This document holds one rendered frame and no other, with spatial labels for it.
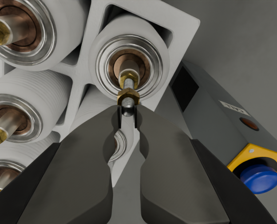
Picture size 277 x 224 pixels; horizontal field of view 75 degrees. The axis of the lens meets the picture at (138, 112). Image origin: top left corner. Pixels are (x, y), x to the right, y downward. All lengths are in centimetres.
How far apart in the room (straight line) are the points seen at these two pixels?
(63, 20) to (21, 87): 10
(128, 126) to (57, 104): 11
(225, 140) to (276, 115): 47
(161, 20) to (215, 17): 23
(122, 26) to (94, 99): 13
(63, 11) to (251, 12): 41
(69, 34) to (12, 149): 20
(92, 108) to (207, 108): 17
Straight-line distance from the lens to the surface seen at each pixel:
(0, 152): 35
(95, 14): 27
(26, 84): 27
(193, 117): 32
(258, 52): 56
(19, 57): 23
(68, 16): 22
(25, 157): 34
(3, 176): 36
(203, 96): 32
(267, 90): 63
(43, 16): 21
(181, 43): 28
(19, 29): 21
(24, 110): 26
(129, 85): 16
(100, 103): 27
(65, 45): 22
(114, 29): 20
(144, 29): 20
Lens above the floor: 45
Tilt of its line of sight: 58 degrees down
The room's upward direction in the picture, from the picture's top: 176 degrees clockwise
